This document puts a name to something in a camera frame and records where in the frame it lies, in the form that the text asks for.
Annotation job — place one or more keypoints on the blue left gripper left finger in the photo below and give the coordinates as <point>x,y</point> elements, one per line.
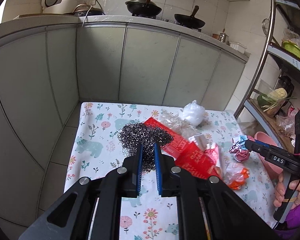
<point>139,167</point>

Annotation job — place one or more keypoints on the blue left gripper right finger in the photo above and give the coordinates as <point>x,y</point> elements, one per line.
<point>158,169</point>

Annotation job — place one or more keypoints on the black steel wool scrubber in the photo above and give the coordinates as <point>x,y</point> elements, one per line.
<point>134,134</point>

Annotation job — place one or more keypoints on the red plastic wrapper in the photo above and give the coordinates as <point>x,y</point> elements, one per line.
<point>198,157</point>

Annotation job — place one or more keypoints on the colourful paper ball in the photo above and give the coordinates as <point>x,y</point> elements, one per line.
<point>238,149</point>

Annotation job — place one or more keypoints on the orange white wrapper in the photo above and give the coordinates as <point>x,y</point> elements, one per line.
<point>235,175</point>

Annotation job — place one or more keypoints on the pink plastic trash bin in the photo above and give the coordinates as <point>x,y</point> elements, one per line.
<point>272,169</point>

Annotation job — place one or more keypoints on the grey kitchen cabinet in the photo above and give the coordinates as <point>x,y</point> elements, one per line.
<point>48,64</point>

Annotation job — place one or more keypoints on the right hand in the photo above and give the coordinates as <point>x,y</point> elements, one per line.
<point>280,190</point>

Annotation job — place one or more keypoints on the clear crinkled plastic wrap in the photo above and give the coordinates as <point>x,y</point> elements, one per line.
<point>177,124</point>

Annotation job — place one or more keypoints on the white plastic bag ball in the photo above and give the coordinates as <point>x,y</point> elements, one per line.
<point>193,113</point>

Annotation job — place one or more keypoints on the floral bear tablecloth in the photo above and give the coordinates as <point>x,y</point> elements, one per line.
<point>97,150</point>

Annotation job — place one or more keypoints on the green onions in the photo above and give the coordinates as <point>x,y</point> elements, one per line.
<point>267,103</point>

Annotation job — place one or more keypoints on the cauliflower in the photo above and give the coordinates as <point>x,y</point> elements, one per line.
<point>277,94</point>

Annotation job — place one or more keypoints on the metal shelf rack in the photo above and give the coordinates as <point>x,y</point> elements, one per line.
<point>288,63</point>

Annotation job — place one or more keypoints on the green colander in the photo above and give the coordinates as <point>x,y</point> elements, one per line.
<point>291,47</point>

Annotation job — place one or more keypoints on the steel kettle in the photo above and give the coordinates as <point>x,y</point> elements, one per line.
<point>223,37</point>

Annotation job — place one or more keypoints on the white plastic box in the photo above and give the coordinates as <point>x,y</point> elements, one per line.
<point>238,47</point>

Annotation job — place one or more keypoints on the black frying pan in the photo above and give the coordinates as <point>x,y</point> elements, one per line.
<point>190,21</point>

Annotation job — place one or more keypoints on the black wok with lid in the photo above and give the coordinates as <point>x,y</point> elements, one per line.
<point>143,8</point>

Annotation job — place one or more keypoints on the white rice cooker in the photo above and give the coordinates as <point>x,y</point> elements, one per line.
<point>58,6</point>

